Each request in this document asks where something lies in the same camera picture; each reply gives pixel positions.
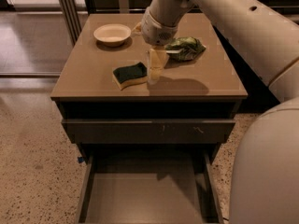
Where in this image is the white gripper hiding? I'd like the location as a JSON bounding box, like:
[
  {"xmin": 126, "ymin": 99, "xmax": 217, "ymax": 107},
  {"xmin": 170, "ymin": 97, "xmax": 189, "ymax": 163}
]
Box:
[{"xmin": 132, "ymin": 8, "xmax": 178, "ymax": 84}]

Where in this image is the green and yellow sponge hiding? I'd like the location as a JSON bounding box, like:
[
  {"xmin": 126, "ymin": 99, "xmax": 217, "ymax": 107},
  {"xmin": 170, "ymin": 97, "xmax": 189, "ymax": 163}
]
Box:
[{"xmin": 113, "ymin": 63, "xmax": 147, "ymax": 90}]

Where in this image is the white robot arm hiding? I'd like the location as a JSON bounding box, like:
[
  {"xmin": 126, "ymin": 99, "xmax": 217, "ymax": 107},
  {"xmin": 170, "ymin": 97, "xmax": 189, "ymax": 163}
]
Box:
[{"xmin": 141, "ymin": 0, "xmax": 299, "ymax": 224}]

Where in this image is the brown drawer cabinet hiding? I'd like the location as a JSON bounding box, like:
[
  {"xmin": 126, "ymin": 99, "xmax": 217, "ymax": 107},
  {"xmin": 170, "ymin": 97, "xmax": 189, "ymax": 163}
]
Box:
[{"xmin": 50, "ymin": 13, "xmax": 249, "ymax": 224}]

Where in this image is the closed top drawer front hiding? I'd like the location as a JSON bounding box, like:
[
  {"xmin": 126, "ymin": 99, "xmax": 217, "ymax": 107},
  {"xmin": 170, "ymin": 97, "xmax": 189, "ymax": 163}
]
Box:
[{"xmin": 62, "ymin": 119, "xmax": 235, "ymax": 145}]

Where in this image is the open middle drawer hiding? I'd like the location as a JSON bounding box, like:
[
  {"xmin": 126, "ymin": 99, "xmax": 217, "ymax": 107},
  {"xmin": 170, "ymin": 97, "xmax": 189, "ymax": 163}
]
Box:
[{"xmin": 75, "ymin": 150, "xmax": 224, "ymax": 224}]

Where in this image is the white shallow bowl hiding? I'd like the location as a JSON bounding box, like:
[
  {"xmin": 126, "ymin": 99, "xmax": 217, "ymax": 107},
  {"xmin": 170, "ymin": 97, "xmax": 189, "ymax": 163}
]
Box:
[{"xmin": 93, "ymin": 24, "xmax": 131, "ymax": 48}]

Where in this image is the crumpled green chip bag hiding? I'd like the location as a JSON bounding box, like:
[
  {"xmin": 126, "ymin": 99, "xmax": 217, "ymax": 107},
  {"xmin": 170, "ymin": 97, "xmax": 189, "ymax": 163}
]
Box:
[{"xmin": 165, "ymin": 36, "xmax": 206, "ymax": 62}]

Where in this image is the blue tape piece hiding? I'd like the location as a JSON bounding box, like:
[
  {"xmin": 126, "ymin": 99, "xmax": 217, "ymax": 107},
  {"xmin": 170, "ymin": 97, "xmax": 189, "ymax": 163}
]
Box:
[{"xmin": 78, "ymin": 157, "xmax": 84, "ymax": 163}]

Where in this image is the metal frame post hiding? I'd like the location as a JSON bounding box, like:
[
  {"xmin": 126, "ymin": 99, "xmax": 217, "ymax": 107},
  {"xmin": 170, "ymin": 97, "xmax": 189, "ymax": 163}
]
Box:
[{"xmin": 59, "ymin": 0, "xmax": 81, "ymax": 45}]

